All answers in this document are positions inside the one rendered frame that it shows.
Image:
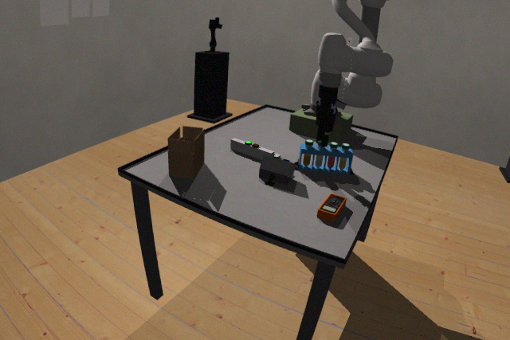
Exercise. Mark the orange digital multimeter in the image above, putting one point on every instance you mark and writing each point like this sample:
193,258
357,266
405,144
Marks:
331,207

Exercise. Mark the brown cardboard box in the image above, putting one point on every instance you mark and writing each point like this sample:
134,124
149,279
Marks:
181,162

